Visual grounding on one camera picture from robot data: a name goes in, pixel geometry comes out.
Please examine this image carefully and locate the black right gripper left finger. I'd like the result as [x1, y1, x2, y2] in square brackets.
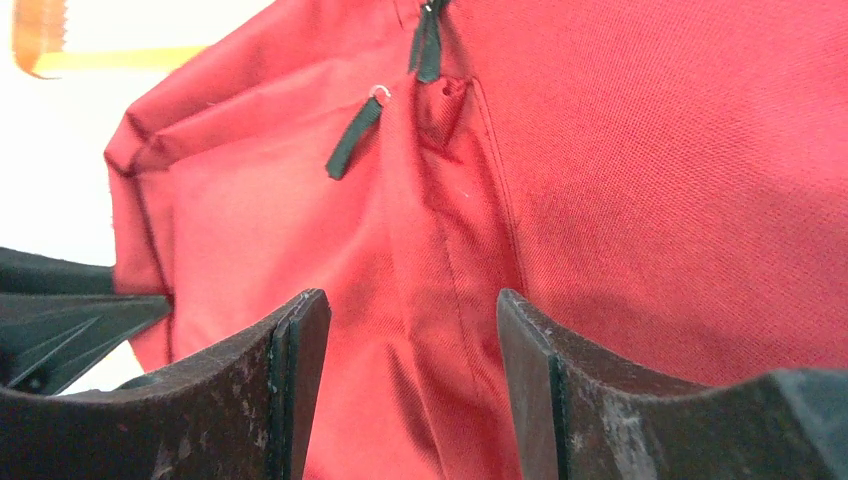
[1, 289, 331, 479]

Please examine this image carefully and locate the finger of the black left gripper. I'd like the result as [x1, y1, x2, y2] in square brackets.
[1, 247, 115, 295]
[1, 294, 171, 395]

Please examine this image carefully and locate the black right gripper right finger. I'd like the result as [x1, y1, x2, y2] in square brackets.
[497, 289, 847, 479]

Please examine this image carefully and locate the red backpack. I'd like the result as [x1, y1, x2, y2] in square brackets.
[105, 1, 847, 479]

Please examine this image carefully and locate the wooden two-tier shelf rack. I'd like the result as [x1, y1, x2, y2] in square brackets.
[1, 1, 217, 79]

